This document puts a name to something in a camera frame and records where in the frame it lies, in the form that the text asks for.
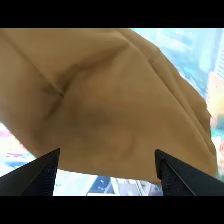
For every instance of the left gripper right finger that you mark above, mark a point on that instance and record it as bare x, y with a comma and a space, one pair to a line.
181, 180

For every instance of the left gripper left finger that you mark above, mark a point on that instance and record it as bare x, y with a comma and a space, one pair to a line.
36, 178

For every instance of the brown garment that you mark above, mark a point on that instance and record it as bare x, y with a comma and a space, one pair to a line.
110, 100

